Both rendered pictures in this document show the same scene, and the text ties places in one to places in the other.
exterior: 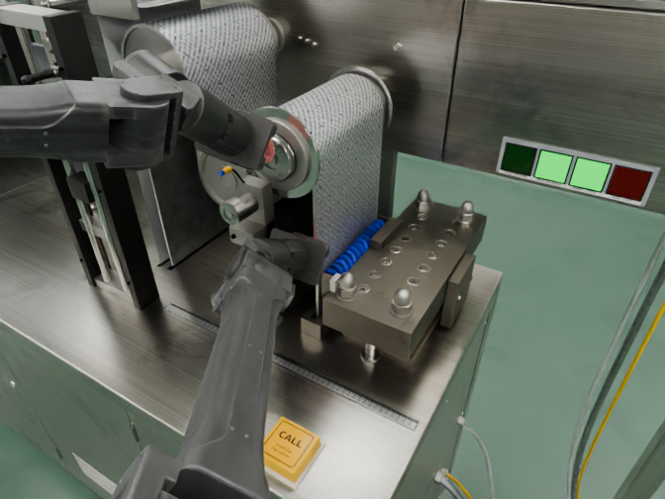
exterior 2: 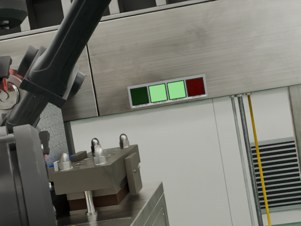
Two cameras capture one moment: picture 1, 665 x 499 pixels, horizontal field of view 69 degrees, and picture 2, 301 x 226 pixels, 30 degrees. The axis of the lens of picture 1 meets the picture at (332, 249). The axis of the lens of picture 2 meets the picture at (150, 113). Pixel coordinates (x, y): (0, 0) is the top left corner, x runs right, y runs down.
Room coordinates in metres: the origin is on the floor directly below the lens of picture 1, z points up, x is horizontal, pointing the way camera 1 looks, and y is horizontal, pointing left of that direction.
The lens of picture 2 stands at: (-0.86, 0.29, 1.22)
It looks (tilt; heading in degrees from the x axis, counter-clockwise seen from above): 3 degrees down; 339
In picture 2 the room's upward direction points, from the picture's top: 9 degrees counter-clockwise
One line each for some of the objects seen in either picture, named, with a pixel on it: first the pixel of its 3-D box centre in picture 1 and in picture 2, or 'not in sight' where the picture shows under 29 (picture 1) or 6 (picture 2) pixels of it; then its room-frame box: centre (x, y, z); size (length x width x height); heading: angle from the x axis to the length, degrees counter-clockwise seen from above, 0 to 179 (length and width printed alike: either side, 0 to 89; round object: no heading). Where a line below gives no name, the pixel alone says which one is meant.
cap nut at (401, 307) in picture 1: (402, 300); (99, 155); (0.58, -0.11, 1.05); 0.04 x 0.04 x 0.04
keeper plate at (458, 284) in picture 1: (459, 290); (134, 173); (0.71, -0.24, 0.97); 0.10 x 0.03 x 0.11; 149
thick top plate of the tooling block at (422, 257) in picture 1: (413, 264); (101, 167); (0.74, -0.15, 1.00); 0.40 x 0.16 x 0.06; 149
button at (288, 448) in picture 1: (288, 448); not in sight; (0.41, 0.07, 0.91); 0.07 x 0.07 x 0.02; 59
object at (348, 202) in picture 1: (349, 208); (52, 138); (0.77, -0.03, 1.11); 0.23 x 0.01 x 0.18; 149
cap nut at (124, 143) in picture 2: (466, 210); (123, 140); (0.85, -0.27, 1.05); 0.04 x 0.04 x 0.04
